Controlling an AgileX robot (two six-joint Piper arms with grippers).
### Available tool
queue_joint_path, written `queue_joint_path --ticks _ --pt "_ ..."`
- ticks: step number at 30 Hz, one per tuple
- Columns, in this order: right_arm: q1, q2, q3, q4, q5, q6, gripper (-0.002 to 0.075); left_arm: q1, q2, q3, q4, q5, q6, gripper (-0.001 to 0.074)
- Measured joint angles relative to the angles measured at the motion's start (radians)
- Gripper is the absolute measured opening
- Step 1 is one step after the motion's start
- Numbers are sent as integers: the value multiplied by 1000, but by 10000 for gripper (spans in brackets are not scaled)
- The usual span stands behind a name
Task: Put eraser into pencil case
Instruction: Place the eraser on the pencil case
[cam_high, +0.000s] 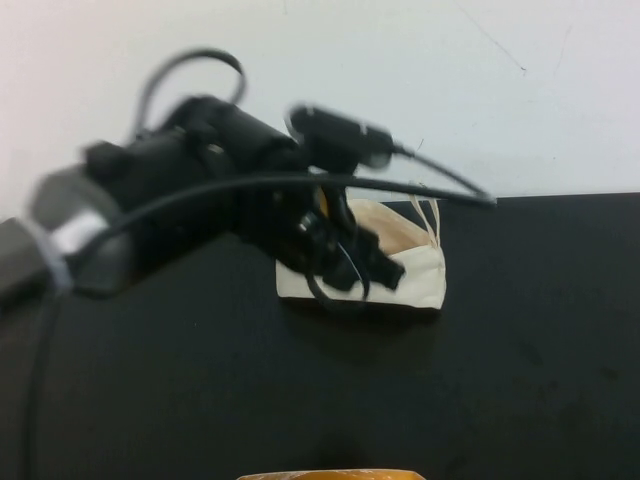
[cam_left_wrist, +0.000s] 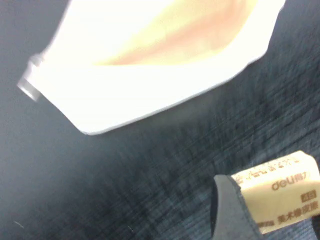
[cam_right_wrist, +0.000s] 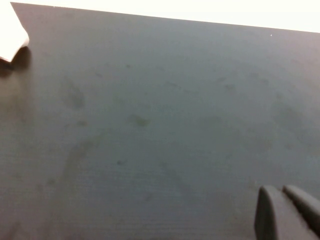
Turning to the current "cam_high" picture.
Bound yellow curved object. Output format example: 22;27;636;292
236;467;422;480

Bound thick black cable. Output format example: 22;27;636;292
102;171;499;241

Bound thin black camera cable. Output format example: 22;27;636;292
392;140;494;200

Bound cream fabric zip pencil case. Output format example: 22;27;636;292
275;196;448;313

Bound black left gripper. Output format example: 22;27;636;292
237;175;407;302

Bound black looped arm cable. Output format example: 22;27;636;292
133;46;247;137

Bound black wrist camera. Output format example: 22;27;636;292
285;101;397;176

